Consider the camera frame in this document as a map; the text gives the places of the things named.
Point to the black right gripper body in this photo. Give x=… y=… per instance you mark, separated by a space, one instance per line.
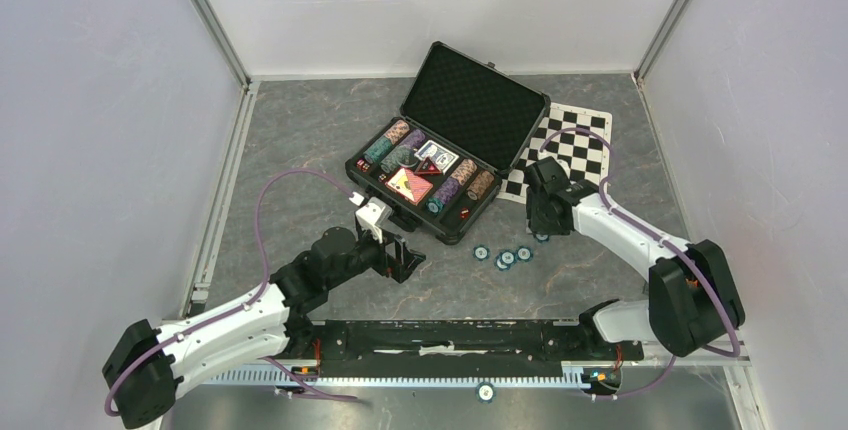
x=537 y=218

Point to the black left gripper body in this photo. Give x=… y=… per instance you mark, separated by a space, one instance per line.
x=370 y=253

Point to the brown poker chip stack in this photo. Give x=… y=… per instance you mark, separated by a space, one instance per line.
x=480 y=185

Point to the orange blue poker chip stack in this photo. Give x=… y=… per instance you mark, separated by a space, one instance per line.
x=464 y=171

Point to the black red all-in triangle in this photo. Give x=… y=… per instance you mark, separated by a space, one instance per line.
x=427 y=167

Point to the clear dealer button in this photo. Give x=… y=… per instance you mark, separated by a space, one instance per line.
x=407 y=159

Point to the green yellow blue chip stack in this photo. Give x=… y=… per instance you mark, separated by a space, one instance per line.
x=389 y=163

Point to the teal poker chip stack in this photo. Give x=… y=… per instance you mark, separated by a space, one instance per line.
x=377 y=150

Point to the purple poker chip stack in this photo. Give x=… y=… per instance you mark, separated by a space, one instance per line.
x=414 y=140

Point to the black poker case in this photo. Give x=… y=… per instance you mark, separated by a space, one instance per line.
x=475 y=111

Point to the pink poker chip stack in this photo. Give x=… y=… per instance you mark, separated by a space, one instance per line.
x=397 y=131

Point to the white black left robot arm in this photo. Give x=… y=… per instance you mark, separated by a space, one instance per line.
x=150 y=368

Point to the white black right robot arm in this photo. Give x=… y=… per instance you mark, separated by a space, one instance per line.
x=692 y=298

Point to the red playing card deck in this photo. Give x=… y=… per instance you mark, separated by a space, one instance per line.
x=411 y=187

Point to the black white chessboard mat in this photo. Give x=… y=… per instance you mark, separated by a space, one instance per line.
x=586 y=157

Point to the blue playing card deck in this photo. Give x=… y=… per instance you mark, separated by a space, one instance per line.
x=441 y=156

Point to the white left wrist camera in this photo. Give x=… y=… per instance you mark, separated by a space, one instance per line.
x=370 y=215

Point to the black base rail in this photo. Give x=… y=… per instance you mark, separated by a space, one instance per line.
x=452 y=349

